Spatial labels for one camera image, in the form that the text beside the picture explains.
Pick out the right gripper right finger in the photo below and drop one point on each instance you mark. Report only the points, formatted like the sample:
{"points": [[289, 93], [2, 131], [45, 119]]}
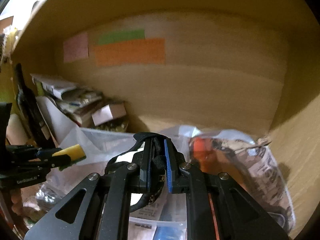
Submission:
{"points": [[217, 207]]}

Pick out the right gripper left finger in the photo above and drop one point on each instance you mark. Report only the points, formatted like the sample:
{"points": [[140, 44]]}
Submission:
{"points": [[97, 208]]}

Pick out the clear plastic box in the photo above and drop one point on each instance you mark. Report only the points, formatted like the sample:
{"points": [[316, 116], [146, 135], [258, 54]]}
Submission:
{"points": [[100, 146]]}

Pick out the yellow sponge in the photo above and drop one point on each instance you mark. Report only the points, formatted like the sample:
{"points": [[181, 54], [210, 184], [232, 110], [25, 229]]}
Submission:
{"points": [[72, 153]]}

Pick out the black and white fabric item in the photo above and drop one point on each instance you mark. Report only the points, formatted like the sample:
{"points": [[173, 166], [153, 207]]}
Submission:
{"points": [[157, 160]]}

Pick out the person's left hand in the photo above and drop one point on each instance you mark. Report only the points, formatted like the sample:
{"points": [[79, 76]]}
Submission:
{"points": [[17, 202]]}

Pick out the white plastic box lid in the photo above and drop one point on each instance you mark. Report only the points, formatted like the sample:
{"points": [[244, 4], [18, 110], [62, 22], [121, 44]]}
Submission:
{"points": [[63, 129]]}

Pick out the blue plastic packet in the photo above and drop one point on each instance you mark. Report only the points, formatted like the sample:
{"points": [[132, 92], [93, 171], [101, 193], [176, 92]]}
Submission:
{"points": [[169, 233]]}

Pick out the dark wine bottle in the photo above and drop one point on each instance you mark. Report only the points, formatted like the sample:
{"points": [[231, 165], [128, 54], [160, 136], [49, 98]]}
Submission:
{"points": [[28, 107]]}

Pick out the stack of papers and magazines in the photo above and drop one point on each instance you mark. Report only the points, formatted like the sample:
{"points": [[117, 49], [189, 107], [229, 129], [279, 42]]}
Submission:
{"points": [[78, 102]]}

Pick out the small white card box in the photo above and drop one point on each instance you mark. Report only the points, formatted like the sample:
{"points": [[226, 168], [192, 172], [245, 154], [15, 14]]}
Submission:
{"points": [[108, 113]]}

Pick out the pink sticky note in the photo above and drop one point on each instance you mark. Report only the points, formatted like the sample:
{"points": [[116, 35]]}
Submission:
{"points": [[76, 48]]}

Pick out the orange sticky note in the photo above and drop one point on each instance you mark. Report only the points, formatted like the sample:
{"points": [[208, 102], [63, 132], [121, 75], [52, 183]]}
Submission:
{"points": [[148, 51]]}

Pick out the green sticky note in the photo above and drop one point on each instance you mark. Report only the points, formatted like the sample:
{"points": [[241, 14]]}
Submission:
{"points": [[121, 36]]}

